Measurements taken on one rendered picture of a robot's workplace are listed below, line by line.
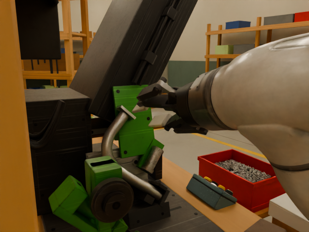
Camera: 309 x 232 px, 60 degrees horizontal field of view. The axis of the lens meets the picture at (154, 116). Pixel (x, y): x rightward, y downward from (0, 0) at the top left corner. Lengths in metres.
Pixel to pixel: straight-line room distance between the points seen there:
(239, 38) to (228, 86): 7.17
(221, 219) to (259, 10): 6.64
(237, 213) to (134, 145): 0.37
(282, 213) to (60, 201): 0.70
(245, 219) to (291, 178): 0.52
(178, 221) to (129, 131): 0.29
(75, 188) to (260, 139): 0.30
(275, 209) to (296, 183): 0.63
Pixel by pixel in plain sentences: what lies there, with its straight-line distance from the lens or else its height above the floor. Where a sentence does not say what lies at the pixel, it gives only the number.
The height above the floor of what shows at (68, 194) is 1.14.
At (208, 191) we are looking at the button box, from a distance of 0.91.
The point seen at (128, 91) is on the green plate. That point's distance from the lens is 0.80.
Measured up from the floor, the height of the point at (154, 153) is 1.08.
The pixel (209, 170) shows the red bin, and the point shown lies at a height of 0.88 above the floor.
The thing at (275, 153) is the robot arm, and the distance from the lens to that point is 0.33.
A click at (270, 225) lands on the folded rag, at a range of 0.81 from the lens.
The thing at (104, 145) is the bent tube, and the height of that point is 1.12.
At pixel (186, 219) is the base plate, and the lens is 0.83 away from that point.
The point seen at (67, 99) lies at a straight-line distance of 0.80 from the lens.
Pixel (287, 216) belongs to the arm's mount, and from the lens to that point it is 0.97.
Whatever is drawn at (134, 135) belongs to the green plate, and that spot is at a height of 1.13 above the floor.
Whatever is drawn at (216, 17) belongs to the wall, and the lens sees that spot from 8.08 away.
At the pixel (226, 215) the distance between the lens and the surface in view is 0.87.
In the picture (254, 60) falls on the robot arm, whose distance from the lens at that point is 0.30.
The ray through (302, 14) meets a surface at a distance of 6.03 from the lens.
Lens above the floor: 1.35
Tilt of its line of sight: 12 degrees down
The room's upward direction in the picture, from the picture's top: straight up
